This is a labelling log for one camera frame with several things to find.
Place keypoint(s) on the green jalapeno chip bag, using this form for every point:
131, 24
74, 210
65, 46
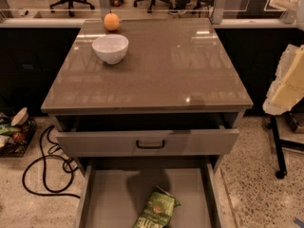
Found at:
158, 210

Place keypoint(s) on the grey cabinet counter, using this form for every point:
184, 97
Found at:
171, 65

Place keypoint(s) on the grey top drawer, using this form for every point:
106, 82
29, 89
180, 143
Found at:
189, 134

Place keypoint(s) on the grey drawer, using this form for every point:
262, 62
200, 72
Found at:
114, 196
189, 134

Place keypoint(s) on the grey middle drawer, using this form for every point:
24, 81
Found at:
114, 196

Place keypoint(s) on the green bag in basket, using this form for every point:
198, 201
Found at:
7, 129

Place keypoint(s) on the black rolling stand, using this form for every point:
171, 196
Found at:
280, 144

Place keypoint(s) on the orange fruit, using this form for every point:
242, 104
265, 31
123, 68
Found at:
111, 22

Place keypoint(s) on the white ceramic bowl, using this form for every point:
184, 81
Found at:
111, 48

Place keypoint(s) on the white bowl in basket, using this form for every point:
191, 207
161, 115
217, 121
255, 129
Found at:
21, 117

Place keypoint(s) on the grey metal post right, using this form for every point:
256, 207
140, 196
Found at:
218, 11

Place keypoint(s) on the black drawer handle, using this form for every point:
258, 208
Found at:
150, 145

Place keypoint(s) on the black wire basket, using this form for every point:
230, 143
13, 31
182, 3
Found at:
15, 145

